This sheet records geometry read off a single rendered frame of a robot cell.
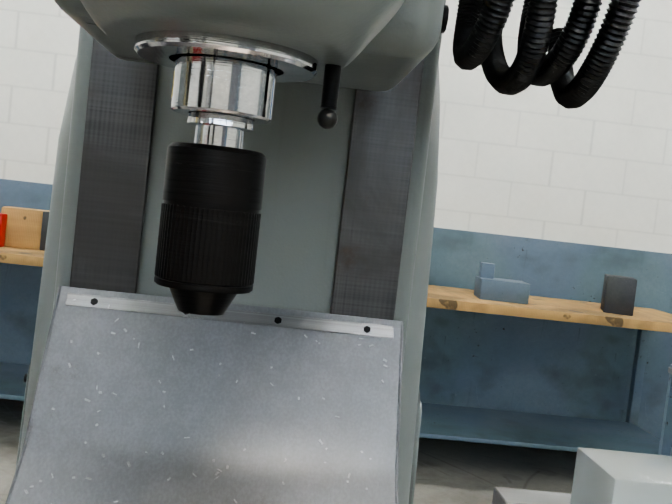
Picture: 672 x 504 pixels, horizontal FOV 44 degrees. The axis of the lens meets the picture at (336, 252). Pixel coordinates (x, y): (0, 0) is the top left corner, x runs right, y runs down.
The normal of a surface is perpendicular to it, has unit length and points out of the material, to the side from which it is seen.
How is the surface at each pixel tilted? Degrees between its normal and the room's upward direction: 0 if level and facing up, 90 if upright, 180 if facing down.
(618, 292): 90
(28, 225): 90
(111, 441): 61
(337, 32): 147
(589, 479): 90
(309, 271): 90
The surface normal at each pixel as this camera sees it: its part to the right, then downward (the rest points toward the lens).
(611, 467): 0.11, -0.99
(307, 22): 0.26, 0.91
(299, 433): 0.11, -0.40
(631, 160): 0.07, 0.06
